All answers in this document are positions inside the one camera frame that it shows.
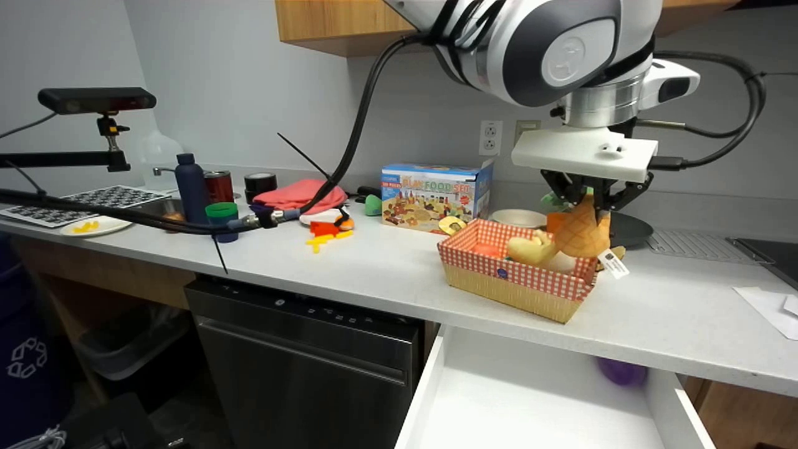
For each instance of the yellow toy food piece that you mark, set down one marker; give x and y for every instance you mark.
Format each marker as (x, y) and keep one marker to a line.
(85, 224)

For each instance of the black jar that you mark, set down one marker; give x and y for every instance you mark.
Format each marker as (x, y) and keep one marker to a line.
(259, 187)

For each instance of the blue recycling bin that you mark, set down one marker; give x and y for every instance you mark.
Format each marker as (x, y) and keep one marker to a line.
(25, 364)

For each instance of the blue bottle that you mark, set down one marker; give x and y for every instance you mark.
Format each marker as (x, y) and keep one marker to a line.
(193, 187)

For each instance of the black cooktop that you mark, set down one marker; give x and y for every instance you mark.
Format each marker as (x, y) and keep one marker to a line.
(769, 255)

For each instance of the wooden wall cabinet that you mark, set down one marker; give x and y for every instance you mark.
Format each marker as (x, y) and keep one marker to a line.
(333, 21)

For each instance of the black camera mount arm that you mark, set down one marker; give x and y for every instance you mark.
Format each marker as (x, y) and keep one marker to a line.
(113, 140)

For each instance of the white paper sheet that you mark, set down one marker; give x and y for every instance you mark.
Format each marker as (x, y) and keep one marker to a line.
(769, 313)

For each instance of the black round pan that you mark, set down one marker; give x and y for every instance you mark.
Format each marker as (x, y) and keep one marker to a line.
(636, 229)

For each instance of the black steel dishwasher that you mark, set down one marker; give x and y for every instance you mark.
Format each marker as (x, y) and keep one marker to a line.
(299, 364)

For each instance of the green rounded toy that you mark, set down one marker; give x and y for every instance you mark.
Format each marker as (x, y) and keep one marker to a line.
(371, 205)

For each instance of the yellow banana plush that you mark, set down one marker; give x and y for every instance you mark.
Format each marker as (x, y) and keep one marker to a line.
(529, 248)

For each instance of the white drawer with wooden front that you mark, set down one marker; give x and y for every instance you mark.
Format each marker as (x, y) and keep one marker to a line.
(515, 400)

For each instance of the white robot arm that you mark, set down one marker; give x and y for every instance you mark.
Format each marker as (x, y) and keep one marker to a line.
(531, 51)

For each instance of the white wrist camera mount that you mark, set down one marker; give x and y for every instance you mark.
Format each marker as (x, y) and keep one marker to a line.
(582, 154)

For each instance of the purple plush toy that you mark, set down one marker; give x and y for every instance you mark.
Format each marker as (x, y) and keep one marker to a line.
(623, 372)

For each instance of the red can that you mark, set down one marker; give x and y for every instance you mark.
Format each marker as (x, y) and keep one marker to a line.
(221, 185)

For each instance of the gray plastic bin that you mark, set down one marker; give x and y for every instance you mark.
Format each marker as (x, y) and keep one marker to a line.
(132, 341)

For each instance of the wooden sink cabinet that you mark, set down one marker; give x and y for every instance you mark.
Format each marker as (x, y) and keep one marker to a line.
(101, 274)

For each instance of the gray grid drying rack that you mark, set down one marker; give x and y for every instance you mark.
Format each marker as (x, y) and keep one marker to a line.
(91, 203)

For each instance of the white wall outlet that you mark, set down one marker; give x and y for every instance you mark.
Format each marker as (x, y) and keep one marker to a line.
(491, 137)

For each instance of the red toy fries holder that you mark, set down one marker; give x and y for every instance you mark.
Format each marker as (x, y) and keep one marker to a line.
(330, 228)

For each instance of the blue toy food box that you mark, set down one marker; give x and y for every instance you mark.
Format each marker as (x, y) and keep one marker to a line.
(424, 195)

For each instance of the green cup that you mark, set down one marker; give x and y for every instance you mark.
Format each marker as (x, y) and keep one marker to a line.
(222, 213)

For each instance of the white round plate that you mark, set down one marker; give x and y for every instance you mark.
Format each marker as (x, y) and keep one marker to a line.
(103, 224)

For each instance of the beige switch plate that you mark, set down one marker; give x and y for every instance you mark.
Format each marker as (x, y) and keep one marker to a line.
(526, 130)

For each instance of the orange pineapple plush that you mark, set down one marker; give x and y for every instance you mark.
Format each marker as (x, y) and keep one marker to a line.
(582, 233)

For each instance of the yellow round toy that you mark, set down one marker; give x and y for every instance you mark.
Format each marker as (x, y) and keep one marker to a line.
(451, 224)

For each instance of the black stereo camera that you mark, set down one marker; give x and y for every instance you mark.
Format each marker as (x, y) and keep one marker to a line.
(96, 101)

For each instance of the pink cloth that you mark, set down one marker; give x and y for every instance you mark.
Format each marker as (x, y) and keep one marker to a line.
(299, 195)

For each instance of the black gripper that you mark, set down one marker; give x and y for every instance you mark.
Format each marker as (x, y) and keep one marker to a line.
(593, 185)

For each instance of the red checkered basket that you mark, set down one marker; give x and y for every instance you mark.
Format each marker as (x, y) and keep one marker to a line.
(515, 288)

